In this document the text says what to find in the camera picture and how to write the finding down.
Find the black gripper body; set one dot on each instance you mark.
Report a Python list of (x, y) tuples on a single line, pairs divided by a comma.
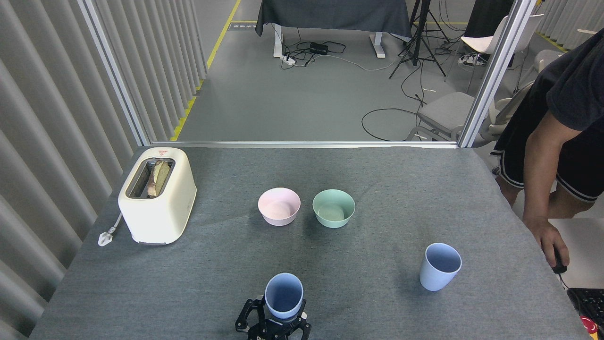
[(273, 331)]

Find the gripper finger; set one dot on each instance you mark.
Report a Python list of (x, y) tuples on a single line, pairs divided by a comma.
[(247, 316), (304, 328)]

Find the blue plastic cup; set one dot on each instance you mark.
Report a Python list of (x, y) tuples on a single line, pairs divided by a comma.
[(283, 295), (432, 281)]

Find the person's right forearm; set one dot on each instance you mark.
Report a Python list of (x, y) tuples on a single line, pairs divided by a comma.
[(540, 189)]

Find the person's right hand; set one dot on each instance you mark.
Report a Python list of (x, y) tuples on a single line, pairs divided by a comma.
[(545, 238)]

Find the grey felt table cloth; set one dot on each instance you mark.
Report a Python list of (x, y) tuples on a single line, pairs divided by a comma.
[(302, 255)]

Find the pink bowl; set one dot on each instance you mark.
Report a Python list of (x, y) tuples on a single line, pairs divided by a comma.
[(278, 212)]

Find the green bowl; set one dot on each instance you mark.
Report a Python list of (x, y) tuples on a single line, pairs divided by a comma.
[(332, 215)]

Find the cream white toaster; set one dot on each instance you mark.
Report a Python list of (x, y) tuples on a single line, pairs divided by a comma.
[(160, 219)]

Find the bread slice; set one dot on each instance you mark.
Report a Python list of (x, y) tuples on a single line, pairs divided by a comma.
[(160, 177)]

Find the white power strip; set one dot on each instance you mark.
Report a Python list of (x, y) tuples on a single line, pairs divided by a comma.
[(289, 60)]

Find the black computer mouse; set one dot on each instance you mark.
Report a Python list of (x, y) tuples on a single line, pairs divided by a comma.
[(560, 268)]

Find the black power adapter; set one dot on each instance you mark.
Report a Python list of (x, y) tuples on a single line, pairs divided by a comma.
[(319, 47)]

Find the red round button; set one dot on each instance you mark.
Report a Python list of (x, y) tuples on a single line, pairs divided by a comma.
[(590, 326)]

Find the black keyboard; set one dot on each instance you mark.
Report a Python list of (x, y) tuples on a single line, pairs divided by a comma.
[(590, 302)]

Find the white desk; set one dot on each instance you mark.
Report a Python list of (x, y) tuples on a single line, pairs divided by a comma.
[(585, 245)]

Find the table with dark cloth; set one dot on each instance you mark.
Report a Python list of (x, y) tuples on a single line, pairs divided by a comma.
[(330, 12)]

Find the black tripod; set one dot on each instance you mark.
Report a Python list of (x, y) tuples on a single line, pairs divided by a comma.
[(417, 33)]

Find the white plastic chair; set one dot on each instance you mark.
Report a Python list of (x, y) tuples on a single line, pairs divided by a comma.
[(481, 42)]

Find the person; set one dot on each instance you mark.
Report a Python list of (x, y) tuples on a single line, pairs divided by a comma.
[(575, 94)]

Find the silver aluminium rail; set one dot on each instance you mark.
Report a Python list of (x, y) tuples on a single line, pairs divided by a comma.
[(302, 144)]

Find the grey swivel chair white frame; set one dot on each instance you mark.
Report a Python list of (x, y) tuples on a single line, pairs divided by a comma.
[(446, 111), (547, 59)]

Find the silver aluminium post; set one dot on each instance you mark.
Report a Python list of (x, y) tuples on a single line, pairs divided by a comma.
[(495, 71), (115, 75)]

